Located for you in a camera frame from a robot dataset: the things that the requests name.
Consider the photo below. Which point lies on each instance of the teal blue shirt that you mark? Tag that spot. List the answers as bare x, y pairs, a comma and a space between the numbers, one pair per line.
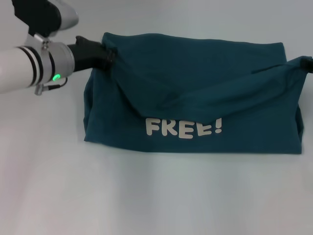
195, 85

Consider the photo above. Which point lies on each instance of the silver plug at left wrist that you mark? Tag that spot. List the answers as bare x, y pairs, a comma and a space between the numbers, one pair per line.
46, 88

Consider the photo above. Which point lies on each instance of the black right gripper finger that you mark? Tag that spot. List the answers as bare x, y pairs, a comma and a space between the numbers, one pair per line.
308, 65

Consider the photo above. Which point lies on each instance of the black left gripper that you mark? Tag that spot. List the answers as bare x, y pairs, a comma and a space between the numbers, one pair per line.
88, 56

